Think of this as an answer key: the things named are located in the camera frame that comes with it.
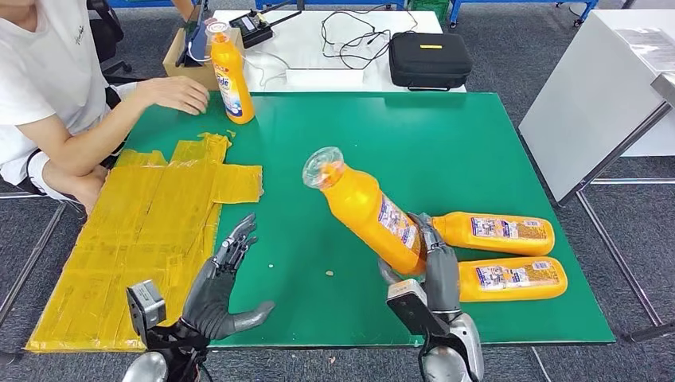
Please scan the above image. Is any tablet in blue case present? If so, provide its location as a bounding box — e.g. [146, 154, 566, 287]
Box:
[175, 0, 212, 68]

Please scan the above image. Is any white cable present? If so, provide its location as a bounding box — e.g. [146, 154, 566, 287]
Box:
[189, 41, 292, 88]

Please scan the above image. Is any blue metal rack frame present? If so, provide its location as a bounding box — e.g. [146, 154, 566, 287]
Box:
[449, 0, 599, 27]
[105, 0, 209, 9]
[256, 0, 407, 10]

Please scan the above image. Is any grey metal table leg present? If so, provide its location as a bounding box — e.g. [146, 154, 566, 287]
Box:
[573, 177, 675, 345]
[0, 187, 71, 320]

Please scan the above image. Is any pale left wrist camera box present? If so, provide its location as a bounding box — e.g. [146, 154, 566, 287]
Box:
[126, 280, 167, 344]

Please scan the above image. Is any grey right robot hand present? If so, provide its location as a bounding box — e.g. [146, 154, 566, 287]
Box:
[377, 212, 461, 318]

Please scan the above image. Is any black cable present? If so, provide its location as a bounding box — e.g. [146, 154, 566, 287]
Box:
[320, 7, 418, 71]

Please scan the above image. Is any green plastic crate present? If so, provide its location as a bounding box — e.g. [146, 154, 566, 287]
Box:
[407, 0, 451, 21]

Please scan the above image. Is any black radio with antennas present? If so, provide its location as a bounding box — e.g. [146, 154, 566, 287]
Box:
[229, 7, 302, 49]

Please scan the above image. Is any person's hand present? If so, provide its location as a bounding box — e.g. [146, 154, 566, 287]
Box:
[138, 75, 211, 116]

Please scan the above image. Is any clear sheet of paper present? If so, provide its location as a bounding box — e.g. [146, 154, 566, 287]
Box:
[614, 27, 675, 75]

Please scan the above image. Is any white power strip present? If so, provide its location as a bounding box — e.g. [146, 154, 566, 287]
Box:
[285, 68, 365, 90]

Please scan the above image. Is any orange detergent bottle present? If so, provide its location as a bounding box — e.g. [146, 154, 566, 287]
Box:
[457, 256, 569, 304]
[302, 146, 429, 277]
[431, 211, 556, 258]
[204, 20, 256, 126]

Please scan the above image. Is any yellow taped cardboard mat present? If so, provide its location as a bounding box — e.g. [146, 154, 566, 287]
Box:
[25, 131, 265, 353]

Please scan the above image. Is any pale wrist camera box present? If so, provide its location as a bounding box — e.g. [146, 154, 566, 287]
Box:
[386, 279, 449, 338]
[126, 280, 167, 344]

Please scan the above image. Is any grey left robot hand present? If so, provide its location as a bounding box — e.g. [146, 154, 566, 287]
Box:
[181, 212, 276, 341]

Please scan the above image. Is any brown cardboard box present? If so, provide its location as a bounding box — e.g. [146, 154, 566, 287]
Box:
[162, 26, 247, 92]

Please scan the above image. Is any person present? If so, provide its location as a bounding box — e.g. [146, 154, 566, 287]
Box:
[0, 0, 211, 215]

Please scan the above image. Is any white side table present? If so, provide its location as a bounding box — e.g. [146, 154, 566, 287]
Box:
[518, 9, 675, 207]

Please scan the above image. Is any black office chair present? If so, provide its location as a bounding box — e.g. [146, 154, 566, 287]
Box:
[87, 0, 133, 75]

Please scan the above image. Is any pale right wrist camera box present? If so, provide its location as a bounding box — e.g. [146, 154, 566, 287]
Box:
[386, 279, 449, 338]

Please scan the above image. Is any black carrying case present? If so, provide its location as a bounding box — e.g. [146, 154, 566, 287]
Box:
[388, 31, 474, 92]

